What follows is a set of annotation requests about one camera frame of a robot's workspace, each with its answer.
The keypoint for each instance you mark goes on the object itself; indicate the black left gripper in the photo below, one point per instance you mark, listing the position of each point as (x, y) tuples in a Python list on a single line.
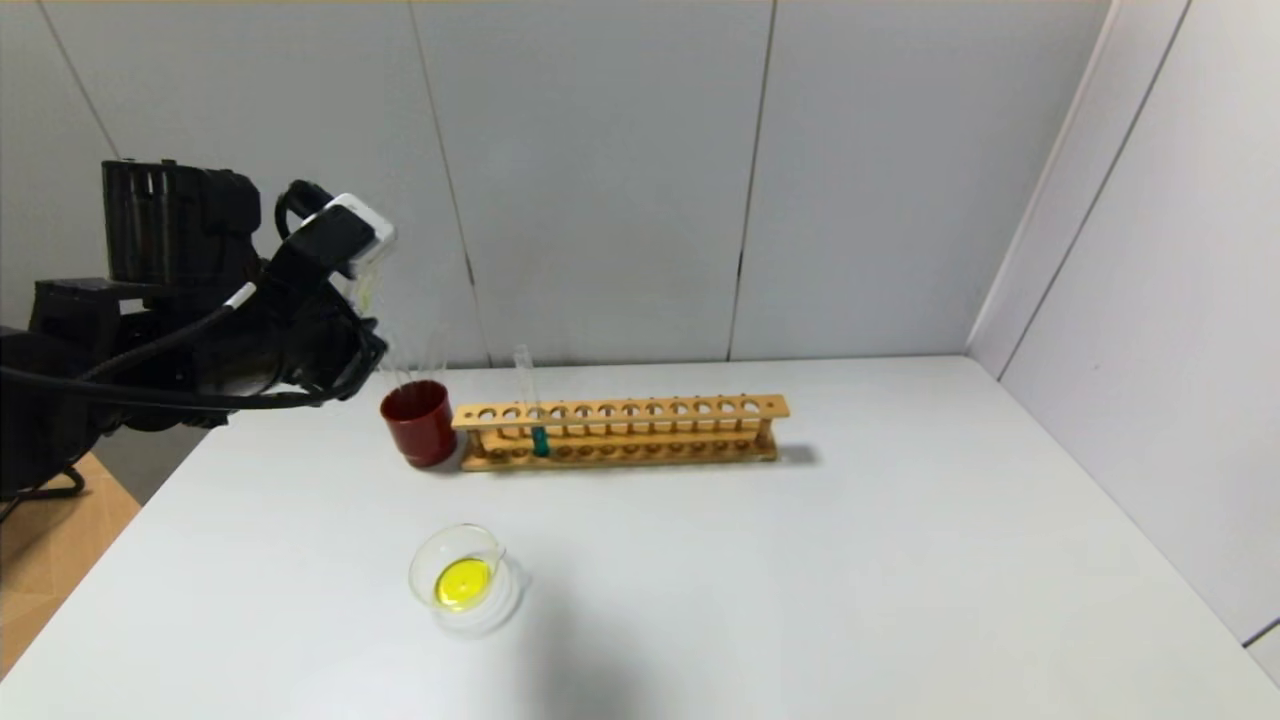
[(290, 345)]

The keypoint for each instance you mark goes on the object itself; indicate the yellow-stained glass test tube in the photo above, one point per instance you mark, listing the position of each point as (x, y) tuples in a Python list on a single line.
[(367, 290)]

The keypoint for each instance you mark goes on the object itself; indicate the blue-stained glass test tube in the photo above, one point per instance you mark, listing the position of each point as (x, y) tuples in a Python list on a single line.
[(524, 375)]

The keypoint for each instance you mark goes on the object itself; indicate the blue pigment liquid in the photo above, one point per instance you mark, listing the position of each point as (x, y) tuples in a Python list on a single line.
[(541, 443)]

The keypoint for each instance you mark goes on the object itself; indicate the yellow pigment liquid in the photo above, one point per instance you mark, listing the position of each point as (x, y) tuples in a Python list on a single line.
[(462, 583)]

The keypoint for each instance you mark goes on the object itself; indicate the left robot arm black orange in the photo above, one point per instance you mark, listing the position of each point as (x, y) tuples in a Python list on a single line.
[(170, 220)]

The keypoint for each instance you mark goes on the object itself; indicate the wooden test tube rack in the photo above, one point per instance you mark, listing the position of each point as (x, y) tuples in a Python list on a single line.
[(650, 410)]

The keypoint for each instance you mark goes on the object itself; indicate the red plastic cup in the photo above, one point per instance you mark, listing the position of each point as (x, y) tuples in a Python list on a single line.
[(420, 435)]

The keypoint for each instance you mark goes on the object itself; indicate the small clear glass beaker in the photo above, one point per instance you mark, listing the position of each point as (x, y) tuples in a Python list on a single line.
[(480, 610)]

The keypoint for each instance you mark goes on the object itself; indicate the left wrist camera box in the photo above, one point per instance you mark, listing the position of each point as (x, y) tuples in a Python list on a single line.
[(330, 240)]

